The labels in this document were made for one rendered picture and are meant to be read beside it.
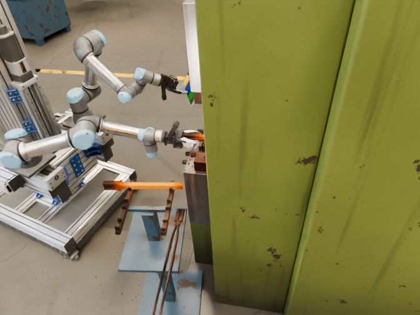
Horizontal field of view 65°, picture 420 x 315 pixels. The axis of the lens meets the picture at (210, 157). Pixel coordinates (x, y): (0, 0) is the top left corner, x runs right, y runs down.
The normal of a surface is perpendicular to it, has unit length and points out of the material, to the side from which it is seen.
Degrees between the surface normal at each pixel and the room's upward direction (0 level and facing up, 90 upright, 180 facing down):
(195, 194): 90
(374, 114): 90
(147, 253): 0
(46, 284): 0
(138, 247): 0
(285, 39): 90
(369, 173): 90
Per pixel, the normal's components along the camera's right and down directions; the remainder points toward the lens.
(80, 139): 0.31, 0.60
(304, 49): -0.19, 0.65
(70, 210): -0.04, -0.75
